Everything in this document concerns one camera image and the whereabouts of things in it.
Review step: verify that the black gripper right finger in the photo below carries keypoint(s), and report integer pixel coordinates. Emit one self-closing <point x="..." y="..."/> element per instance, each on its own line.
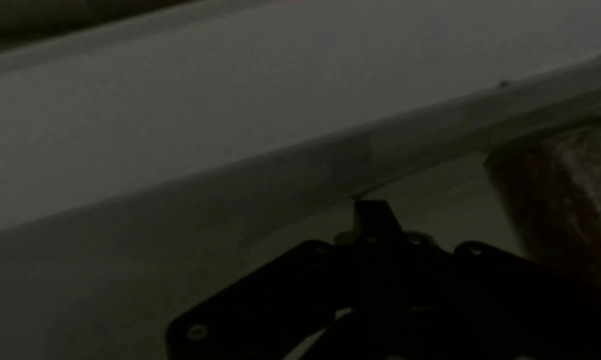
<point x="480" y="307"/>

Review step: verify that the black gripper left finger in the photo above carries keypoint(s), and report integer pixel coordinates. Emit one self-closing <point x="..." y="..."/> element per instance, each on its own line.
<point x="280" y="293"/>

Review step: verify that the white microwave oven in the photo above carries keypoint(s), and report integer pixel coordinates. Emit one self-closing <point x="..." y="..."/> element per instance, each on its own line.
<point x="181" y="101"/>

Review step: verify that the brown rectangular object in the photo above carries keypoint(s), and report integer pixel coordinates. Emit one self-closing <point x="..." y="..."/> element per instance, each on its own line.
<point x="566" y="193"/>

